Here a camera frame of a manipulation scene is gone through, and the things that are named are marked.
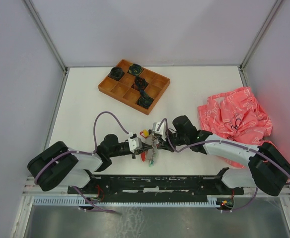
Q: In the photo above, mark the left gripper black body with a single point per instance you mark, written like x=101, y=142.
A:
x=136, y=152

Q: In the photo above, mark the orange flower rolled cloth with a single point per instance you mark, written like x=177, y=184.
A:
x=140, y=84

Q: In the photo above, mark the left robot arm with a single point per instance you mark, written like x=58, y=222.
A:
x=60, y=165

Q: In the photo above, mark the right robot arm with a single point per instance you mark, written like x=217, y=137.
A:
x=265, y=167

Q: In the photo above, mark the grey cable duct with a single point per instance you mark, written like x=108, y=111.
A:
x=211, y=202

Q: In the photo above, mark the wrist white camera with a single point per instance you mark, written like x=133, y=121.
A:
x=135, y=143
x=159, y=129

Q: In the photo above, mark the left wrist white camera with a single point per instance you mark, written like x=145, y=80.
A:
x=135, y=143

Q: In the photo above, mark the green leaf rolled cloth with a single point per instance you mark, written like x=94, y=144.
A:
x=145, y=100

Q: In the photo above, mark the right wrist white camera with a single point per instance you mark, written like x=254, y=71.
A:
x=159, y=129

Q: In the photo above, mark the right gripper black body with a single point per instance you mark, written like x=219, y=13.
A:
x=166, y=143

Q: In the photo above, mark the wooden compartment tray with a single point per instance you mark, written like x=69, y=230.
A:
x=124, y=92

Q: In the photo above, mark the dark floral rolled cloth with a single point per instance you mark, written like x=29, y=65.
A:
x=116, y=73

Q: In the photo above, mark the dark green rolled cloth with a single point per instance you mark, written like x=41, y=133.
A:
x=135, y=69

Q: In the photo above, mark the pink patterned cloth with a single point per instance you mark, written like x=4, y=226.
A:
x=236, y=116

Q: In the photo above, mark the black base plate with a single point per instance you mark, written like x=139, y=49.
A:
x=158, y=188

